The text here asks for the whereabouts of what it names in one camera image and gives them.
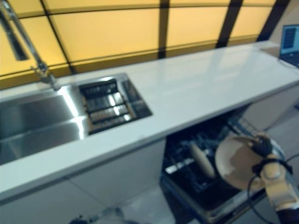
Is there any stainless steel sink basin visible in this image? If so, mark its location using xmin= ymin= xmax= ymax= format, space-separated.
xmin=0 ymin=73 xmax=153 ymax=165

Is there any black dishwasher door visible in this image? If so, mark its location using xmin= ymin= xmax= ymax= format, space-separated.
xmin=161 ymin=172 xmax=281 ymax=224

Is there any dishwasher with wire rack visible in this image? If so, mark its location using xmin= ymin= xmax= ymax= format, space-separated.
xmin=163 ymin=116 xmax=288 ymax=194

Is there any open laptop computer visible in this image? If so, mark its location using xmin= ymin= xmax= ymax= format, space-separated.
xmin=279 ymin=24 xmax=299 ymax=66

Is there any cream ceramic plate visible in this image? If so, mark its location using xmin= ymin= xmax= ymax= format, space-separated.
xmin=214 ymin=135 xmax=269 ymax=189
xmin=189 ymin=142 xmax=215 ymax=178

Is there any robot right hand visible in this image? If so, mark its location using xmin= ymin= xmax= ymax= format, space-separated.
xmin=251 ymin=132 xmax=274 ymax=161

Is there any chrome gooseneck kitchen faucet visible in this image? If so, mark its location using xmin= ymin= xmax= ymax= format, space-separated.
xmin=0 ymin=3 xmax=61 ymax=91

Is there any black dish drying rack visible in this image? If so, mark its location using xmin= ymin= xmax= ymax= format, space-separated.
xmin=78 ymin=79 xmax=137 ymax=135

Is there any dark robot torso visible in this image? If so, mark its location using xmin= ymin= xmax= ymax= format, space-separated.
xmin=70 ymin=207 xmax=131 ymax=224

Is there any white cabinet door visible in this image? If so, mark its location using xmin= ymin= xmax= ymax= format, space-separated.
xmin=242 ymin=86 xmax=299 ymax=131
xmin=65 ymin=140 xmax=166 ymax=224
xmin=0 ymin=178 xmax=113 ymax=224

